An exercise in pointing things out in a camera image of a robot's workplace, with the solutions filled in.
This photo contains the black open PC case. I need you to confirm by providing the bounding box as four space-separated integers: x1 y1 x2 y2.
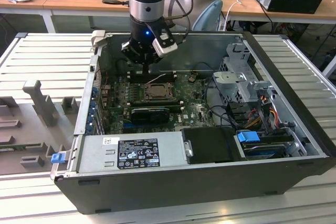
49 30 333 216

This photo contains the green motherboard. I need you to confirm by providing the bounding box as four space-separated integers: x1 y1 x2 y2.
101 73 218 134

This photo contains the yellow red wire bundle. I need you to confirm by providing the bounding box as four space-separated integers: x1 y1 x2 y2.
244 107 279 130

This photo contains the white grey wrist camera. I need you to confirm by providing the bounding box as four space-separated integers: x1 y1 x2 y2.
152 34 179 58

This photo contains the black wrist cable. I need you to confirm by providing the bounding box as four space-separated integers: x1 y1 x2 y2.
165 0 194 45

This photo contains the white cable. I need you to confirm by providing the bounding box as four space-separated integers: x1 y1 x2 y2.
217 0 243 31

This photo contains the grey parts rack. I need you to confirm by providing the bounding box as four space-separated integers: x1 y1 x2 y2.
0 79 82 176

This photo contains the grey power supply unit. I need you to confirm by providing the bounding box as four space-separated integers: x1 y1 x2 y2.
75 131 188 174

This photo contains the blue case latch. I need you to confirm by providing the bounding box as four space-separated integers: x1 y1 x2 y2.
51 153 65 164

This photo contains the black RAM slot row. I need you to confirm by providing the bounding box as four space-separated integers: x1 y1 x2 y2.
130 98 184 111
130 70 177 83

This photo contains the grey metal disk bay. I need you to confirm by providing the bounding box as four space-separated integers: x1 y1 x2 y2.
212 42 277 104

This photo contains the blue disk carrier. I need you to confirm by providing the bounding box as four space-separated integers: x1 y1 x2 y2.
235 130 287 161

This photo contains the black plastic shroud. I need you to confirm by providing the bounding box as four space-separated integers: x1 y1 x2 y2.
181 126 235 165

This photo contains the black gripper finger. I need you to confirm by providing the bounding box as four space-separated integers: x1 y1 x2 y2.
146 57 161 74
120 40 147 74

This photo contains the black graphics card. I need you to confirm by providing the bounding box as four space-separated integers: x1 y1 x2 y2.
130 106 171 125

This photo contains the grey case hinge latch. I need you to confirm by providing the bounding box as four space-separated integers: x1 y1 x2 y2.
90 30 108 49

